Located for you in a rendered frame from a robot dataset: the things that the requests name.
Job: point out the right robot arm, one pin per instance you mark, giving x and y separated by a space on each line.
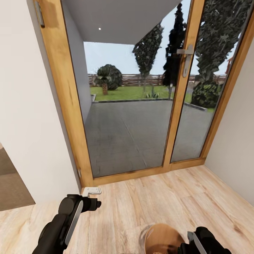
202 242

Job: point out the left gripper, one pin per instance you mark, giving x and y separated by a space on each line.
91 204

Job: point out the trash can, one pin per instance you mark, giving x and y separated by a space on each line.
162 239

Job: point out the door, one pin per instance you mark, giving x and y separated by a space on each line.
143 84

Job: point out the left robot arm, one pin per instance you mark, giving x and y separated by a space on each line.
57 234

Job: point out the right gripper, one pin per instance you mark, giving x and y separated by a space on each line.
185 249

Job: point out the cabinet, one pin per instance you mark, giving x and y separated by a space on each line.
13 191

